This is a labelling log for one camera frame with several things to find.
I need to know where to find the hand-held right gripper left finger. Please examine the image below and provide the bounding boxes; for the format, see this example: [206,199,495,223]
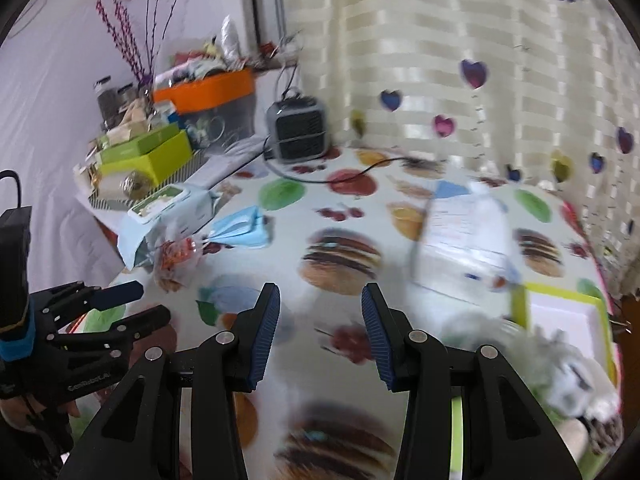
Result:
[57,282,282,480]

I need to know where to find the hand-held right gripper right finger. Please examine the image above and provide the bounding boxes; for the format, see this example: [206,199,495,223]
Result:
[360,282,583,480]

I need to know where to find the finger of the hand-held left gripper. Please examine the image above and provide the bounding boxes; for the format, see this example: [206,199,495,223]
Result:
[50,305,172,358]
[30,280,146,332]

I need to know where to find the green cardboard box white inside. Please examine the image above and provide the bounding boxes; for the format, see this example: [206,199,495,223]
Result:
[510,282,621,466]

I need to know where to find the person's left forearm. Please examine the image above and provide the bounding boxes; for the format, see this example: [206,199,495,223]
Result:
[0,417,76,480]

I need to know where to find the person's left hand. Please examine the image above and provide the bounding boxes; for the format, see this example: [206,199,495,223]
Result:
[0,394,82,433]

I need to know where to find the clear snack bag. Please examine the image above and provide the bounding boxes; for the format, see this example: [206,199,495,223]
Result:
[152,237,206,293]

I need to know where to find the wet wipes pack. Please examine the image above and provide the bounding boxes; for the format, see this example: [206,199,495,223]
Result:
[117,185,221,271]

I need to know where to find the clear plastic lidded container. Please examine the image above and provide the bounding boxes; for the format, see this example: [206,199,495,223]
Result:
[440,310,528,356]

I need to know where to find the blue face masks pack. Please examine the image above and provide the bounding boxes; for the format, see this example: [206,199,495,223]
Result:
[205,205,273,251]

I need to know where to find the gold foil ball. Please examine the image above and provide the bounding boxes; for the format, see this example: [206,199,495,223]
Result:
[121,170,151,198]

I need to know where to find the fruit printed tablecloth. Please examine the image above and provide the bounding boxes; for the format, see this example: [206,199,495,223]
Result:
[65,145,623,480]

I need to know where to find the white tissue pack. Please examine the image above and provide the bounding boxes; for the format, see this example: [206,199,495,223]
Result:
[412,180,526,306]

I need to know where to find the large green box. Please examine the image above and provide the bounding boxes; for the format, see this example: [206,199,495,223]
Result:
[100,130,193,186]

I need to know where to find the slim green box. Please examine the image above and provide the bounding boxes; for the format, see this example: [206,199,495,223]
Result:
[97,125,181,163]

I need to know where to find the black white striped tray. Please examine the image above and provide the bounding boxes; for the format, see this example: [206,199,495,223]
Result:
[90,150,208,211]

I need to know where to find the beige packets pile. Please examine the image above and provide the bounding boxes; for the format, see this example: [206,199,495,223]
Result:
[97,97,181,146]

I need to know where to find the tall glass jar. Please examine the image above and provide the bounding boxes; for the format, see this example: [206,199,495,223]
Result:
[95,76,118,128]

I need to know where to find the short glass jar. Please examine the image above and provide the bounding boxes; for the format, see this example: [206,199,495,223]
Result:
[116,82,138,111]

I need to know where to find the black patterned box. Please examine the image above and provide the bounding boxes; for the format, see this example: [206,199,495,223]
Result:
[177,92,258,151]

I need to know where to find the grey desktop heater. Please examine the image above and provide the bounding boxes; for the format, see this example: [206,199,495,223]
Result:
[265,96,332,163]

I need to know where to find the orange box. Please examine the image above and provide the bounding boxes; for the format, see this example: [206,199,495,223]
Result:
[152,69,256,115]

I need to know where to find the rolled white towel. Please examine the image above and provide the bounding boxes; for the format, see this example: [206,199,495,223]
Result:
[557,417,596,466]

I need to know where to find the pile of packets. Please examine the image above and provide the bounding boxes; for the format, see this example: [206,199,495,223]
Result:
[155,15,281,83]

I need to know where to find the purple flower branches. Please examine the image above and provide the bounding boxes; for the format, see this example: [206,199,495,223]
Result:
[94,0,196,91]

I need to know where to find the heart balloon print curtain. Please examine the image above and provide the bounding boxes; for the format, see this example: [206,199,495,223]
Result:
[280,0,640,301]

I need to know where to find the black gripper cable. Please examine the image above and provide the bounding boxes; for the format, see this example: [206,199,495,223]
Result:
[0,170,22,211]

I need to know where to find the black heater cable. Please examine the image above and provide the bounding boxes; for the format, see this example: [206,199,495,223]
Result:
[264,145,426,184]

